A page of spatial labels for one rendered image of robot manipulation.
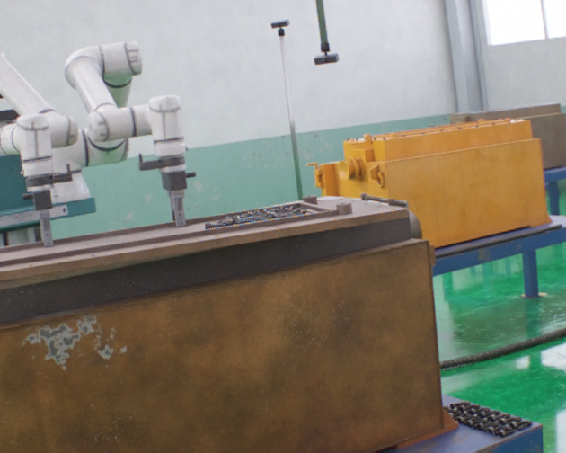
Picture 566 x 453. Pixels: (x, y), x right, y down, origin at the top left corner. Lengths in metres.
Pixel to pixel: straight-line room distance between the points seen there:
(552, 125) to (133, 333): 8.50
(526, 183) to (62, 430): 4.72
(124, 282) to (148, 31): 10.04
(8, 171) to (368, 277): 1.69
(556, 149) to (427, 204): 4.72
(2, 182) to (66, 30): 8.27
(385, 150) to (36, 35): 6.78
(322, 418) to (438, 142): 3.71
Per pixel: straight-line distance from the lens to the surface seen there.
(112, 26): 12.17
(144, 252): 2.27
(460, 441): 2.82
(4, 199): 3.79
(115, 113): 2.69
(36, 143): 2.56
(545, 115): 10.44
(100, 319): 2.31
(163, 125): 2.59
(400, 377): 2.75
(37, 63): 11.81
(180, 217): 2.61
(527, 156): 6.56
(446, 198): 6.08
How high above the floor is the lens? 1.67
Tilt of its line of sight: 7 degrees down
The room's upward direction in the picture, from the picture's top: 7 degrees counter-clockwise
